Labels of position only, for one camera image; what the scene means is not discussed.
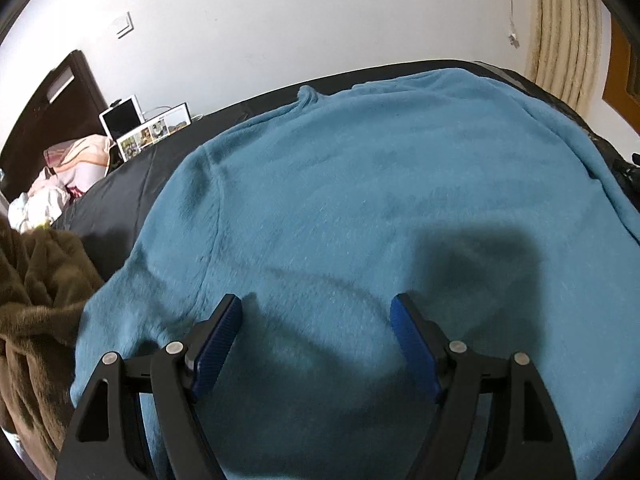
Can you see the brown fleece garment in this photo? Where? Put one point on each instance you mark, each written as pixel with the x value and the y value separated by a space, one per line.
pixel 46 280

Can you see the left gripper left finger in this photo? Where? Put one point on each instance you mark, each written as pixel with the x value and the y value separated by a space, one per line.
pixel 136 418

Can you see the blue fleece sweater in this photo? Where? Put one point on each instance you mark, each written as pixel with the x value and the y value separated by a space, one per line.
pixel 494 211

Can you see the photo collage frame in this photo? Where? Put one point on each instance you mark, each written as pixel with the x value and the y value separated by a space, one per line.
pixel 153 131

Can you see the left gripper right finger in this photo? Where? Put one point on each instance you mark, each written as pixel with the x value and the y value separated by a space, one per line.
pixel 495 412

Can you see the dark wooden headboard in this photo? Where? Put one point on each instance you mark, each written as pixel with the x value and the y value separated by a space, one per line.
pixel 65 107

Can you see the pink striped pillow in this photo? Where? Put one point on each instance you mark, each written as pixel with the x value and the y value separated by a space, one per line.
pixel 79 164

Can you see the white tablet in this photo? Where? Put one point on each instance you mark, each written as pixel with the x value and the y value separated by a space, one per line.
pixel 121 117

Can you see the white wall switch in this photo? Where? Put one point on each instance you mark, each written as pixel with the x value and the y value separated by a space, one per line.
pixel 125 27

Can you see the cream curtain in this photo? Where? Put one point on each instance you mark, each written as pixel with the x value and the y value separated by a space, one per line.
pixel 565 47

